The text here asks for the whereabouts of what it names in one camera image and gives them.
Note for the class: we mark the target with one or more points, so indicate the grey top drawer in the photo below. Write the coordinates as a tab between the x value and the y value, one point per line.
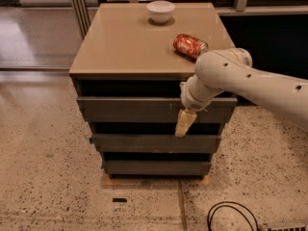
150	109

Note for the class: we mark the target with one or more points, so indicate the white ceramic bowl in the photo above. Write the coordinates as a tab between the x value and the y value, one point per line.
160	11

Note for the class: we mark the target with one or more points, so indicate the grey-brown drawer cabinet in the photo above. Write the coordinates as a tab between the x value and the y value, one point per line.
126	54

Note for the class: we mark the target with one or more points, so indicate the grey bottom drawer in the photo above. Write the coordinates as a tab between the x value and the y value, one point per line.
156	168

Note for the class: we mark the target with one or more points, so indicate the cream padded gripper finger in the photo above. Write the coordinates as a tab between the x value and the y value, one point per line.
185	120

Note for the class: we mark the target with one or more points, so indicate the grey middle drawer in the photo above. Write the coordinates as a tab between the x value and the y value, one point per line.
156	143

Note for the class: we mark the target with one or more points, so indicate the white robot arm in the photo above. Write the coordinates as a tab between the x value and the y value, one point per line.
217	71

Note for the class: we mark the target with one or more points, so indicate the red soda can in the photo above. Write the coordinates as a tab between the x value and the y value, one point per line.
190	46

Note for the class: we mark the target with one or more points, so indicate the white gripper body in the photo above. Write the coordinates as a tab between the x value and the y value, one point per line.
192	102

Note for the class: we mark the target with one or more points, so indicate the grey drawer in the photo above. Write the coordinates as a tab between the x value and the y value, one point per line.
156	168
156	143
150	109

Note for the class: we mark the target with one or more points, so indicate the grey power strip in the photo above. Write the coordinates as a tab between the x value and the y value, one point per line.
284	226

